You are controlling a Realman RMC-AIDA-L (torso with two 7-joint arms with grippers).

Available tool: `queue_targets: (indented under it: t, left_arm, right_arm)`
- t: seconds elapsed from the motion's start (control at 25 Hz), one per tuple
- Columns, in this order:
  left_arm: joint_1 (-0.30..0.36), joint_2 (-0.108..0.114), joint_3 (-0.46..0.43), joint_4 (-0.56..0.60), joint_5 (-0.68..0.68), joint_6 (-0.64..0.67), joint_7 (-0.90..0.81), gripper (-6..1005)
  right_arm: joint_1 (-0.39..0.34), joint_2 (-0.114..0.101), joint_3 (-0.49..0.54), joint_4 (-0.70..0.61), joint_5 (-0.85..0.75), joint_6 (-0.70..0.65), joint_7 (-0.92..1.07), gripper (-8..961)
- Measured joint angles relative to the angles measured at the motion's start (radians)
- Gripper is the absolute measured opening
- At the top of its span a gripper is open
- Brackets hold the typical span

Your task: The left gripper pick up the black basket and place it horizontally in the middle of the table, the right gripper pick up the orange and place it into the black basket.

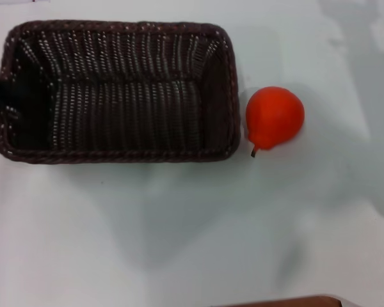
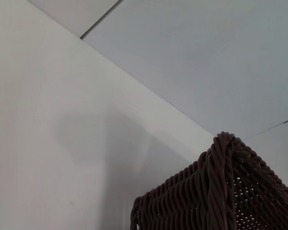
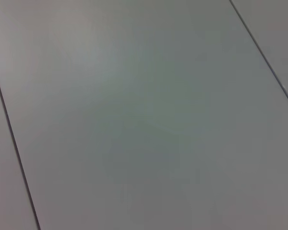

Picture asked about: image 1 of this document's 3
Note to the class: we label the dark brown woven basket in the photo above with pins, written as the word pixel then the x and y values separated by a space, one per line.
pixel 128 105

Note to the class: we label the red plastic pear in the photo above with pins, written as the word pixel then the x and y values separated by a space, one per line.
pixel 273 116

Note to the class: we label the brown board edge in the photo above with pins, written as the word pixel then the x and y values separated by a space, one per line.
pixel 291 302

